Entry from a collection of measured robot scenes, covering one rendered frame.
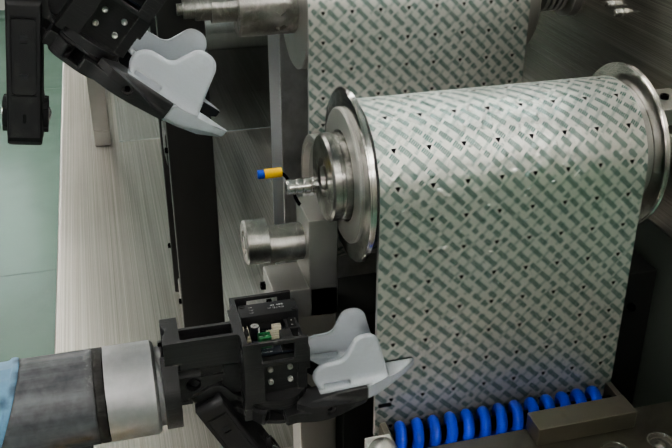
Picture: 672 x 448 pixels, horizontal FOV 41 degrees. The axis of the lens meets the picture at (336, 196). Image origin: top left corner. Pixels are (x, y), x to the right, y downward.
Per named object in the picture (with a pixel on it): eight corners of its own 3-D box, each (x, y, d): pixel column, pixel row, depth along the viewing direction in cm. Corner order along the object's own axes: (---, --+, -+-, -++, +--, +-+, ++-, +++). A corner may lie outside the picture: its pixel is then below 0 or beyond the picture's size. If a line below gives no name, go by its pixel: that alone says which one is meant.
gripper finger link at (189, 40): (252, 70, 73) (159, 10, 67) (209, 126, 74) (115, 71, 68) (241, 55, 75) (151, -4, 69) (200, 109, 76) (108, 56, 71)
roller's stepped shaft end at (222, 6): (176, 21, 92) (173, -10, 91) (233, 17, 94) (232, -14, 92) (179, 29, 89) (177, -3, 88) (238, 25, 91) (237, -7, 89)
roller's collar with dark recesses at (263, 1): (232, 28, 96) (229, -33, 93) (286, 24, 97) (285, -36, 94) (242, 44, 90) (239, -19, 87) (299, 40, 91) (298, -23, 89)
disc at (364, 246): (323, 209, 85) (324, 61, 77) (328, 208, 85) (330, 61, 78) (368, 297, 72) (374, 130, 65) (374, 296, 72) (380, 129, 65)
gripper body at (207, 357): (318, 337, 69) (160, 361, 66) (319, 424, 73) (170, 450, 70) (296, 286, 76) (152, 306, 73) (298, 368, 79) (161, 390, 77)
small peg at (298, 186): (288, 193, 75) (286, 197, 76) (320, 189, 75) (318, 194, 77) (286, 177, 75) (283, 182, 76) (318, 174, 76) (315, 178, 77)
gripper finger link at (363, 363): (426, 334, 72) (315, 350, 70) (423, 392, 75) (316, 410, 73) (414, 313, 75) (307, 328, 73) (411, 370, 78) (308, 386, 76)
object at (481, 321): (372, 433, 80) (376, 255, 72) (606, 390, 86) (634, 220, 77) (374, 437, 80) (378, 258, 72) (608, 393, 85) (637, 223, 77)
